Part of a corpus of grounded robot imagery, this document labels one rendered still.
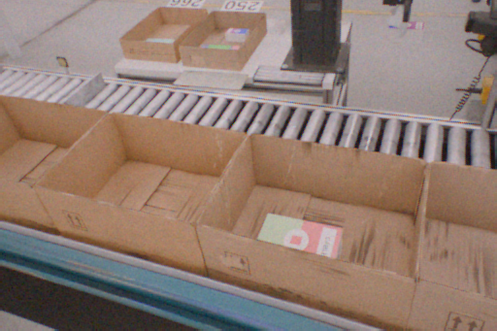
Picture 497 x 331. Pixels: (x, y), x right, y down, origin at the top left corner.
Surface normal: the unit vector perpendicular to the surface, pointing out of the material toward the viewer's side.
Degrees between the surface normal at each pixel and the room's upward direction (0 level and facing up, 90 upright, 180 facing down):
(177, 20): 89
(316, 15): 90
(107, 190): 1
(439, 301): 90
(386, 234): 0
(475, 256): 1
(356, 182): 89
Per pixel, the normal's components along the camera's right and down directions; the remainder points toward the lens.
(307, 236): -0.11, -0.77
